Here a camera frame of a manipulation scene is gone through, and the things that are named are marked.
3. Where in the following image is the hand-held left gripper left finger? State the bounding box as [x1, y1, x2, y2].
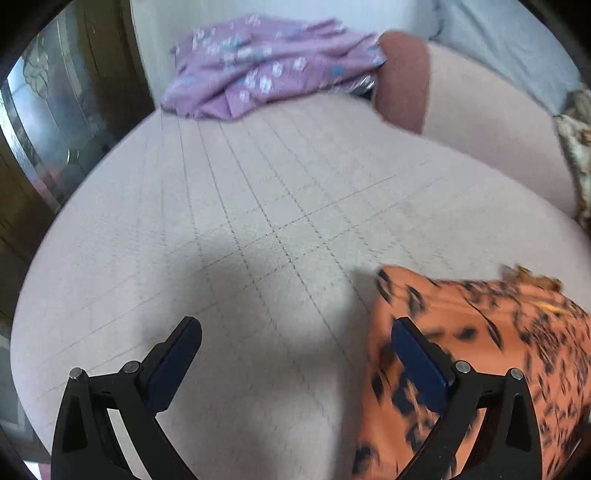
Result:
[50, 316, 203, 480]

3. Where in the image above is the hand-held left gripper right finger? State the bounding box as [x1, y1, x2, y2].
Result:
[390, 316, 542, 480]

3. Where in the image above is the orange black floral blouse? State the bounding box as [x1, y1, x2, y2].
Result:
[352, 264, 591, 480]

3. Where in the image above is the pink quilted bed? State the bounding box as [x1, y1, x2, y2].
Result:
[9, 95, 591, 480]

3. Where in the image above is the pink quilted bolster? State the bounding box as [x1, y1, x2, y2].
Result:
[373, 30, 580, 217]

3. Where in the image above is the crumpled floral blanket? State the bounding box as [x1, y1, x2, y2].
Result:
[554, 90, 591, 222]

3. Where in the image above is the wooden stained glass door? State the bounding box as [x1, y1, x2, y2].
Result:
[0, 0, 155, 324]

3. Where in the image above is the purple floral cloth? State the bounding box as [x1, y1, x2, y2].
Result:
[161, 14, 387, 121]

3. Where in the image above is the grey pillow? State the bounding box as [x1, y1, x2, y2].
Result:
[427, 0, 583, 116]

